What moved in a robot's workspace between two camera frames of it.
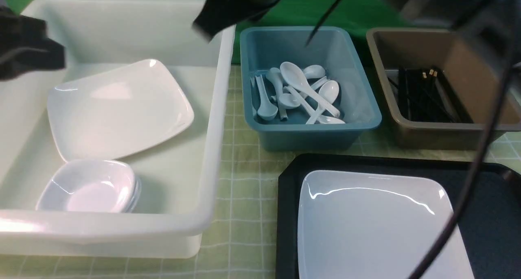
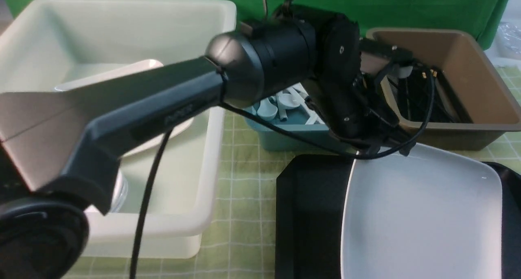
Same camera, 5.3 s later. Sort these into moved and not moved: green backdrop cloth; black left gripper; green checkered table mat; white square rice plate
Moved: black left gripper
Not moved: green checkered table mat; green backdrop cloth; white square rice plate
